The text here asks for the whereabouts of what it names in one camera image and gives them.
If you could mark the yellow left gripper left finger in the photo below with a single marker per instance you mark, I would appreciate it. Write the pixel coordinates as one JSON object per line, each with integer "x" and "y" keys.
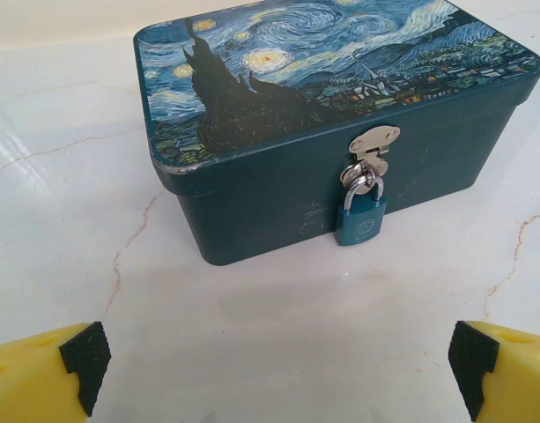
{"x": 27, "y": 379}

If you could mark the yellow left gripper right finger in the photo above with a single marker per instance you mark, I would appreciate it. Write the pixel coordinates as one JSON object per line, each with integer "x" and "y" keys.
{"x": 512, "y": 379}

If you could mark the blue padlock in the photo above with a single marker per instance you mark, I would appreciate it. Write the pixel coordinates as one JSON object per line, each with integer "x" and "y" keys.
{"x": 360, "y": 224}

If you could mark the starry night tin box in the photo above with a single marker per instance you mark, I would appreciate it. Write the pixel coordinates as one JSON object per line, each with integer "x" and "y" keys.
{"x": 274, "y": 211}

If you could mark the silver box latch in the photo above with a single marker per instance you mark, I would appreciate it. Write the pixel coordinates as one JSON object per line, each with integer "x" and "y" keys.
{"x": 375, "y": 138}

